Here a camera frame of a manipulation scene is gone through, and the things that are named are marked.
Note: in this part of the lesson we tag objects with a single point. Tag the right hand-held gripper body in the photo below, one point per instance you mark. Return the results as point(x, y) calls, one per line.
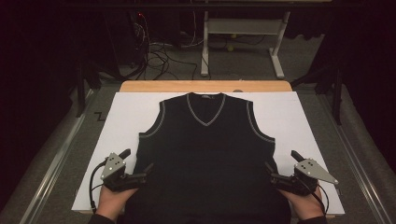
point(311, 169)

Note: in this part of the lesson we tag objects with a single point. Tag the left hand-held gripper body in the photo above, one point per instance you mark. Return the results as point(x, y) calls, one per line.
point(112, 166)

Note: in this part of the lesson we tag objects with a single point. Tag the black knit vest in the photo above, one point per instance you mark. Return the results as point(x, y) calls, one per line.
point(205, 155)

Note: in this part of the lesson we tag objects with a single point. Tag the person's left hand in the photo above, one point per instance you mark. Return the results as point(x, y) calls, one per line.
point(113, 202)

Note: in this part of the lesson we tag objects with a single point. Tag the person's right hand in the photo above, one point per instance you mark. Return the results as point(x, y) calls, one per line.
point(306, 205)

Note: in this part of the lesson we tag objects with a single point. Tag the white board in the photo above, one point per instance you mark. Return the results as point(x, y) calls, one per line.
point(130, 112)

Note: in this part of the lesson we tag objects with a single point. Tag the black metal stand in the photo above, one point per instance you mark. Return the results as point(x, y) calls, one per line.
point(81, 90)
point(336, 93)

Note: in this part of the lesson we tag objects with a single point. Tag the yellow tennis ball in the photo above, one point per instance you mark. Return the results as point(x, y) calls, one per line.
point(230, 48)

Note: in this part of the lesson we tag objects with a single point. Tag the metal floor rail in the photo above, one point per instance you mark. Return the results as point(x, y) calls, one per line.
point(358, 158)
point(56, 158)

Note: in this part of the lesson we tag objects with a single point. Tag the white desk frame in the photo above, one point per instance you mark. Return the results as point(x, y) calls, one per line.
point(243, 26)

